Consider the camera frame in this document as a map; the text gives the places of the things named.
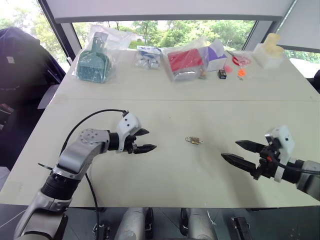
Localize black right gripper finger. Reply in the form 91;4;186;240
235;140;267;154
220;153;261;176

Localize white and purple carton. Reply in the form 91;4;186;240
199;38;229;73

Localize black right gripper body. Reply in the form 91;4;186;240
252;137;284;181

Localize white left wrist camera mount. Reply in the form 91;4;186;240
115;112;142;153

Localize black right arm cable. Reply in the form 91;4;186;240
278;161;320;174

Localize bag of small white packets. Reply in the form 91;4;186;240
134;45;163;71

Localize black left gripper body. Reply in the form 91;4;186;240
123;135;138;155

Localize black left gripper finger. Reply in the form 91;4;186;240
133;128;150;138
133;144;158;155

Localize small brass padlock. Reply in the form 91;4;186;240
185;136;204;146

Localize red box in plastic bag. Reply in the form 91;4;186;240
161;46;208;83

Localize white box with cream cups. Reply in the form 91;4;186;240
252;33;286;70

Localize dark office chair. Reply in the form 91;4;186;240
0;26;67;171

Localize red scissors in plastic bag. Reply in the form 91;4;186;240
226;49;254;68

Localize silver right robot leg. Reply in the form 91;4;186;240
180;207;218;240

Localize teal dustpan in plastic bag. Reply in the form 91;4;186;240
71;24;131;85

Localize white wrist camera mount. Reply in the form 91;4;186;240
264;125;296;183
115;112;142;153

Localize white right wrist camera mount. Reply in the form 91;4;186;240
264;125;296;183

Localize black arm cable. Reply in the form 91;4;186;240
278;161;320;174
60;109;129;240

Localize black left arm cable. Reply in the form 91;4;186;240
60;109;129;240

